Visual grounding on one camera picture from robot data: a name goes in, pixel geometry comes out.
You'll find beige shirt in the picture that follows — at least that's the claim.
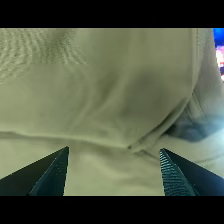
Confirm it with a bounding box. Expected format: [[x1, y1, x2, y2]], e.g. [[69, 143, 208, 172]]
[[0, 27, 224, 197]]

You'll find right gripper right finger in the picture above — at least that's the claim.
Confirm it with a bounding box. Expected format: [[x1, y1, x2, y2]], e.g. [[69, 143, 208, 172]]
[[159, 147, 224, 197]]

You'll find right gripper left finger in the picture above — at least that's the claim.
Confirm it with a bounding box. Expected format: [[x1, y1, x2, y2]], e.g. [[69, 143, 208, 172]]
[[0, 145, 71, 197]]

